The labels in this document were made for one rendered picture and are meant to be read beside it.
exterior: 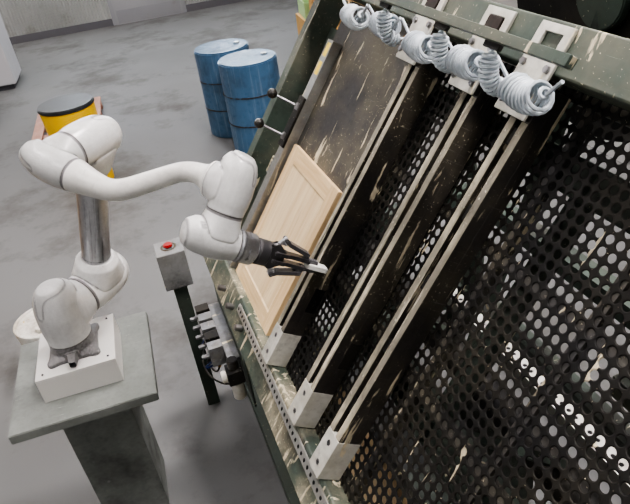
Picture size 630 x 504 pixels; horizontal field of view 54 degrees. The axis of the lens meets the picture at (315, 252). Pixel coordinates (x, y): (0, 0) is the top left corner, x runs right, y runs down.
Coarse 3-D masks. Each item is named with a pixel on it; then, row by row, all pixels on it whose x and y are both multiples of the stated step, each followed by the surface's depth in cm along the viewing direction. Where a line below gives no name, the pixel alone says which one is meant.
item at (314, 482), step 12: (240, 312) 224; (252, 336) 211; (264, 360) 200; (264, 372) 198; (276, 396) 188; (288, 420) 178; (288, 432) 177; (300, 444) 170; (300, 456) 169; (312, 480) 161
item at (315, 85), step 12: (324, 48) 221; (336, 48) 218; (324, 60) 219; (324, 72) 221; (312, 84) 222; (312, 96) 224; (312, 108) 226; (300, 120) 227; (300, 132) 229; (288, 144) 230; (276, 156) 234; (288, 156) 232; (276, 168) 233; (264, 180) 238; (276, 180) 235; (264, 192) 236; (264, 204) 239; (252, 216) 240; (252, 228) 242
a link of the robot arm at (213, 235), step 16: (208, 208) 160; (192, 224) 158; (208, 224) 159; (224, 224) 159; (240, 224) 163; (192, 240) 158; (208, 240) 159; (224, 240) 160; (240, 240) 164; (208, 256) 162; (224, 256) 163
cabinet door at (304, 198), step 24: (288, 168) 227; (312, 168) 211; (288, 192) 223; (312, 192) 208; (336, 192) 194; (264, 216) 235; (288, 216) 219; (312, 216) 204; (312, 240) 199; (240, 264) 244; (264, 288) 221; (288, 288) 205; (264, 312) 216
